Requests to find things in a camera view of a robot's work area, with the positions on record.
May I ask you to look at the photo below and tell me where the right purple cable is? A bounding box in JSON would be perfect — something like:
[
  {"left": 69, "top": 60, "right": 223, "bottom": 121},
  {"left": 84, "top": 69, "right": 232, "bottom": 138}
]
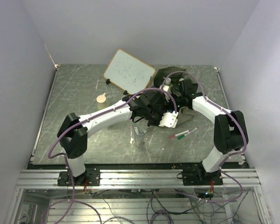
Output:
[{"left": 161, "top": 71, "right": 247, "bottom": 203}]

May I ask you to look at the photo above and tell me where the purple cable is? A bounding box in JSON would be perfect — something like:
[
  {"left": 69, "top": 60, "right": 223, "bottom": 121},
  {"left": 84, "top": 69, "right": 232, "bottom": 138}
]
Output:
[
  {"left": 41, "top": 87, "right": 178, "bottom": 224},
  {"left": 161, "top": 71, "right": 247, "bottom": 203}
]

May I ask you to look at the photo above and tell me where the red marker pen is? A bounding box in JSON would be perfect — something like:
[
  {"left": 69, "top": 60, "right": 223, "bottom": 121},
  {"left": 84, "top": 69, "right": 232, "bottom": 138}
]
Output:
[{"left": 170, "top": 127, "right": 198, "bottom": 138}]

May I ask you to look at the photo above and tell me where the green bottle beige cap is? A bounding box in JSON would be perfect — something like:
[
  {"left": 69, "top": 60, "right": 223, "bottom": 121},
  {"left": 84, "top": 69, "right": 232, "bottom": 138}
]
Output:
[{"left": 96, "top": 93, "right": 108, "bottom": 110}]

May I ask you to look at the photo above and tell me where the yellow-green pump bottle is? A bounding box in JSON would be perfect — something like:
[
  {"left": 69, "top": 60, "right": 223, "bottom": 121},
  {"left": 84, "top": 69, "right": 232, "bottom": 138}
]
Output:
[{"left": 165, "top": 78, "right": 171, "bottom": 86}]

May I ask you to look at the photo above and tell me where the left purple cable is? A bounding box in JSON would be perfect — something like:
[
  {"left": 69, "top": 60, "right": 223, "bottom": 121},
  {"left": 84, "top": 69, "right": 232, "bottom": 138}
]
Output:
[{"left": 41, "top": 87, "right": 178, "bottom": 224}]

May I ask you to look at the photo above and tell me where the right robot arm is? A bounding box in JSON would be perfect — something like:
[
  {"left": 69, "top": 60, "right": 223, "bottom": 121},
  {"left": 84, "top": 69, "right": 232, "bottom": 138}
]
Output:
[{"left": 170, "top": 79, "right": 248, "bottom": 186}]

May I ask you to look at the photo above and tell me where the aluminium mounting rail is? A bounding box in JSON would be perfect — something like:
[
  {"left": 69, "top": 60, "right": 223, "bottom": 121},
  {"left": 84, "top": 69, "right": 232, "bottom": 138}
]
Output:
[{"left": 16, "top": 162, "right": 261, "bottom": 189}]

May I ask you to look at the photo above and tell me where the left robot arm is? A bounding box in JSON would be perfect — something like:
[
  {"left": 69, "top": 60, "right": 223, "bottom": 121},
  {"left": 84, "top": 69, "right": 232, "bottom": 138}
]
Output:
[{"left": 57, "top": 88, "right": 176, "bottom": 186}]

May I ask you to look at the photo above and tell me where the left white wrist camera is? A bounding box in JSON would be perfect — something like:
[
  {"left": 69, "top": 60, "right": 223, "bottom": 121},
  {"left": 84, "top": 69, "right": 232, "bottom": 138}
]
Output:
[{"left": 159, "top": 112, "right": 179, "bottom": 128}]

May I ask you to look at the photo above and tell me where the olive canvas bag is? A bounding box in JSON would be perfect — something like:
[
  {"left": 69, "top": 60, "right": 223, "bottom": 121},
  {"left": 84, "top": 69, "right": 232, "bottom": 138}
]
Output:
[{"left": 148, "top": 66, "right": 195, "bottom": 127}]

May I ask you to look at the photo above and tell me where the small whiteboard on stand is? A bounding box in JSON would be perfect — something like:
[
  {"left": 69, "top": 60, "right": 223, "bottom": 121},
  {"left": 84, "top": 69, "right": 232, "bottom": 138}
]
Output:
[{"left": 104, "top": 49, "right": 156, "bottom": 94}]

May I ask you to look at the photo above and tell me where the green marker pen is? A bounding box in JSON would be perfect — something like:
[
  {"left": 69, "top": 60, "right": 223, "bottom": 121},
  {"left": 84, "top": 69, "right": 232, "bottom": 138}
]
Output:
[{"left": 178, "top": 132, "right": 190, "bottom": 140}]

